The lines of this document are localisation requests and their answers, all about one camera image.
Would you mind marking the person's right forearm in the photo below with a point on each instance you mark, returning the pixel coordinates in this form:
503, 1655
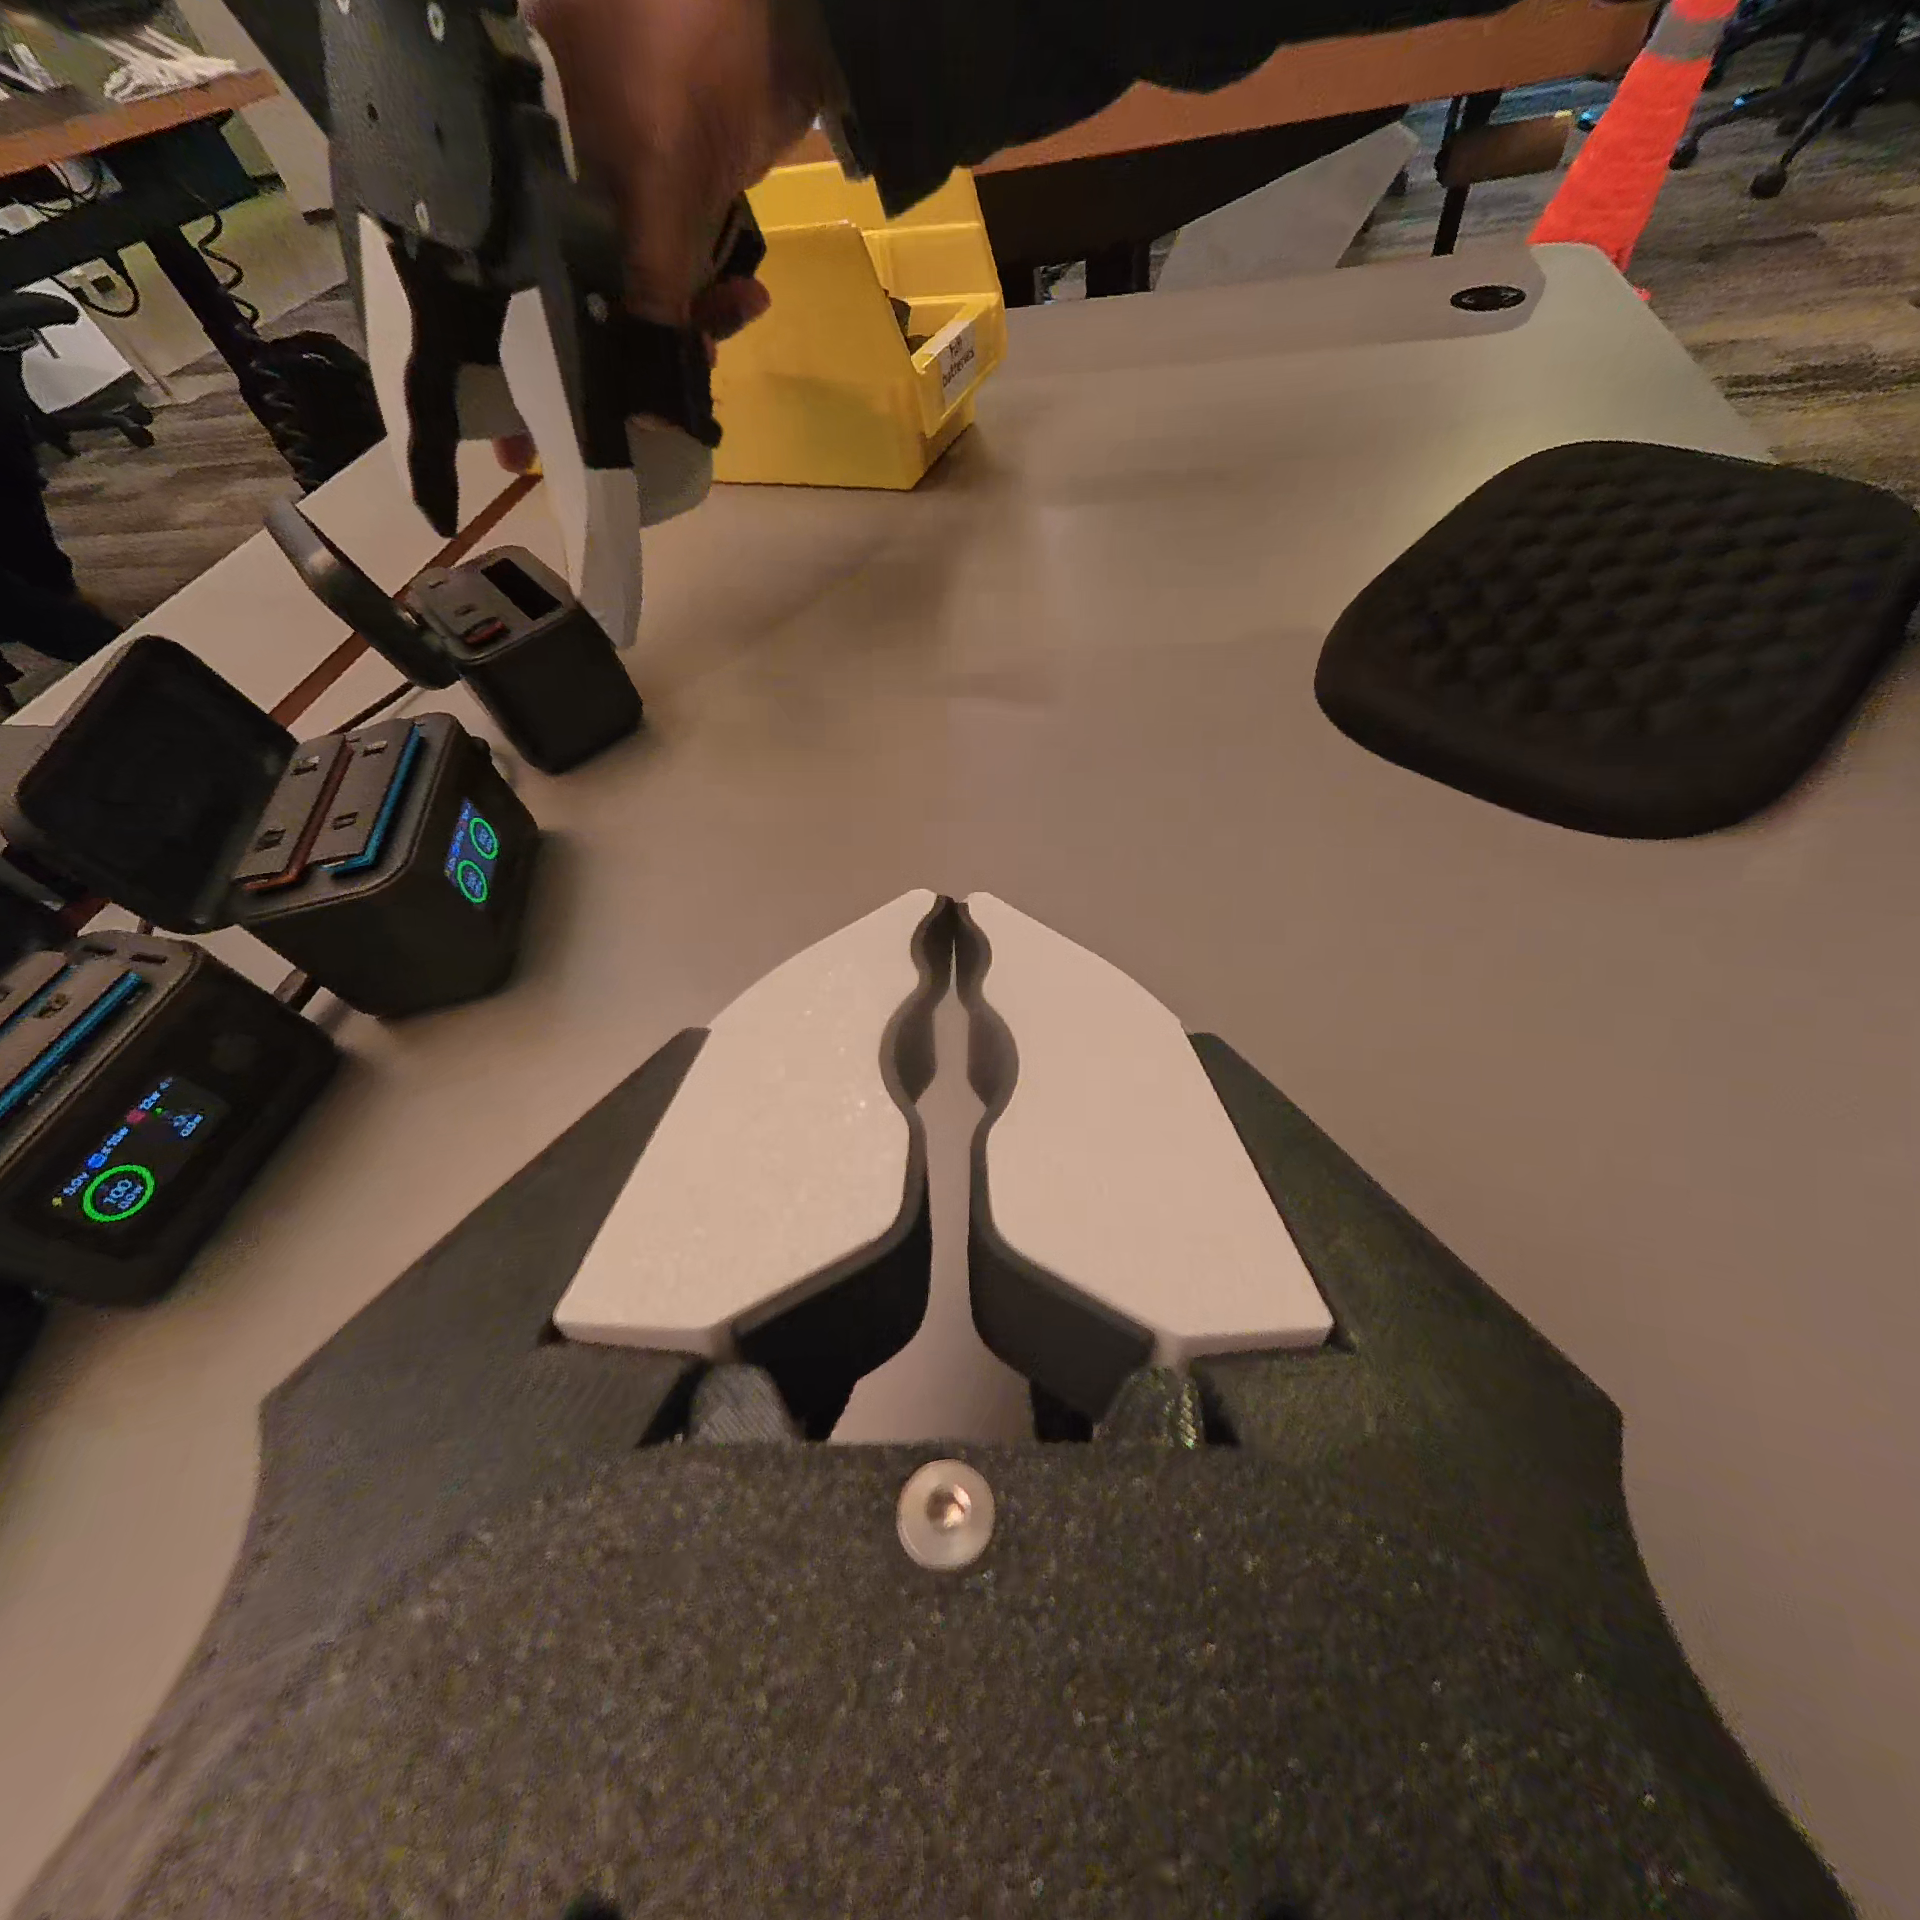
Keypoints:
1203, 60

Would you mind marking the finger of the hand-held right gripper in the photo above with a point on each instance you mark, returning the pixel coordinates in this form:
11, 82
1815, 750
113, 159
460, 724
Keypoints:
445, 392
585, 511

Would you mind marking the wooden desk black legs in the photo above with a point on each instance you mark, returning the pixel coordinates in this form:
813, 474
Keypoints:
121, 121

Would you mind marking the black battery charging case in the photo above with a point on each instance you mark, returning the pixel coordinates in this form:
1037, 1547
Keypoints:
541, 676
392, 900
150, 1186

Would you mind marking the brown wooden table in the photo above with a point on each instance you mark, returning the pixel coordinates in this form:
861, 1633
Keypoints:
1320, 106

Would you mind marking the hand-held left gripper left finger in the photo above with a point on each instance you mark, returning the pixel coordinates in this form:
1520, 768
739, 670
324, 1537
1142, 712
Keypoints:
752, 1170

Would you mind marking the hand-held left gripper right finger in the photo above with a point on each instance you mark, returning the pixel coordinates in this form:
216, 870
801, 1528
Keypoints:
1157, 1170

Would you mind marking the yellow plastic bin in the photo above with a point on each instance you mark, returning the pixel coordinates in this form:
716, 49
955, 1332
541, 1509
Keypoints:
840, 347

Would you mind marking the orange safety cone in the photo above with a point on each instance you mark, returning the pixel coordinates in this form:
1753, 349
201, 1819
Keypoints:
1637, 136

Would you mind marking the black camera battery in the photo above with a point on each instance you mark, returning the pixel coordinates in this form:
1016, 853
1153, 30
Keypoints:
377, 804
294, 818
67, 1036

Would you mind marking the black quilted pad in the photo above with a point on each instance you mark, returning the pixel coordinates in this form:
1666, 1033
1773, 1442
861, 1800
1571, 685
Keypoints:
1637, 630

